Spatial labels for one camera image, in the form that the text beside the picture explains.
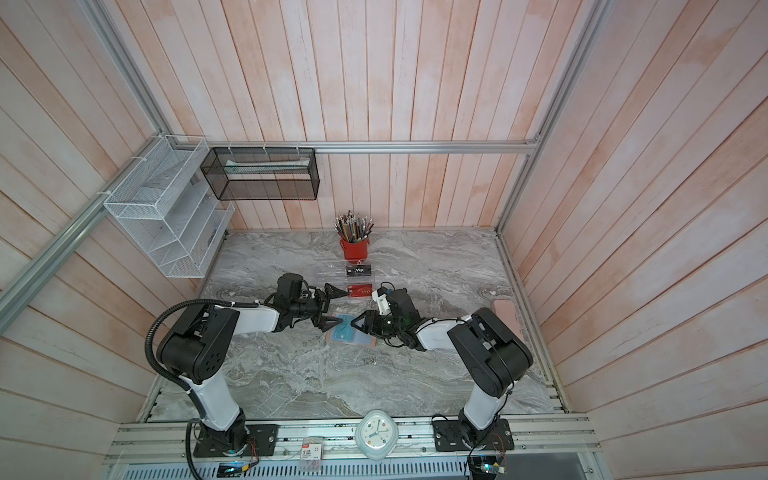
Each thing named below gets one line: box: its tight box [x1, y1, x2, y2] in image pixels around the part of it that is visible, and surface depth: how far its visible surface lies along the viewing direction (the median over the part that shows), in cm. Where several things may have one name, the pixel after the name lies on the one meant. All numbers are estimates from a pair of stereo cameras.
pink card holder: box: [325, 313, 377, 347], surface depth 92 cm
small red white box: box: [299, 436, 323, 473], surface depth 71 cm
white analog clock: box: [354, 410, 399, 461], surface depth 74 cm
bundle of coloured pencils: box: [333, 210, 375, 243], surface depth 103 cm
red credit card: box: [348, 284, 373, 297], surface depth 101 cm
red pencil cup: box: [340, 238, 370, 264], surface depth 106 cm
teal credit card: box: [331, 314, 355, 341], surface depth 94 cm
